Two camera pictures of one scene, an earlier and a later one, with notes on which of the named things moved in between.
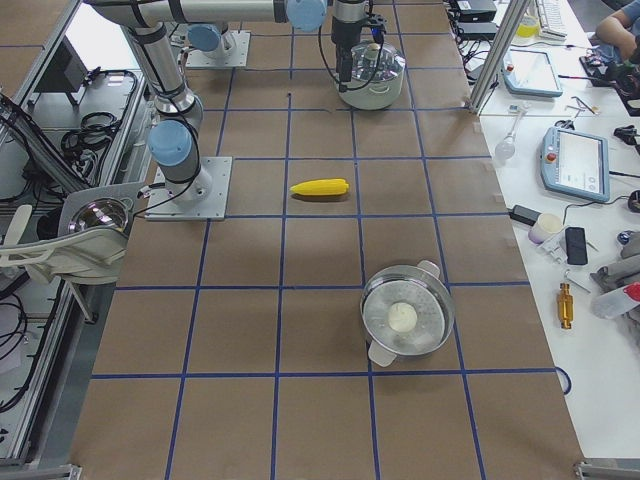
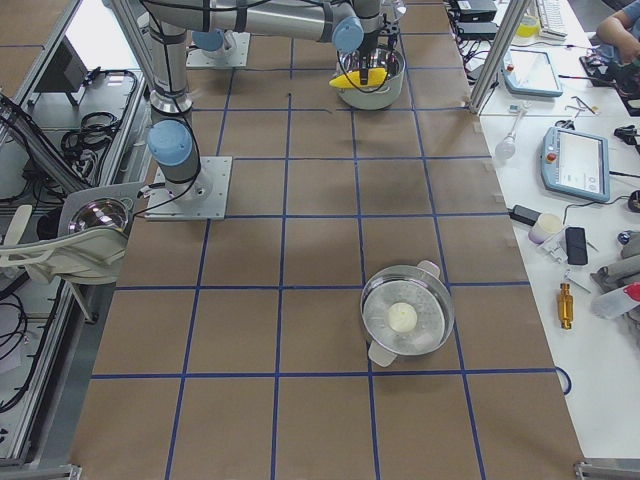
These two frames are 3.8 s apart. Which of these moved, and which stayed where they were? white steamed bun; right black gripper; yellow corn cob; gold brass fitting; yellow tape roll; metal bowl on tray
Moved: right black gripper; yellow corn cob
Stayed: metal bowl on tray; gold brass fitting; white steamed bun; yellow tape roll
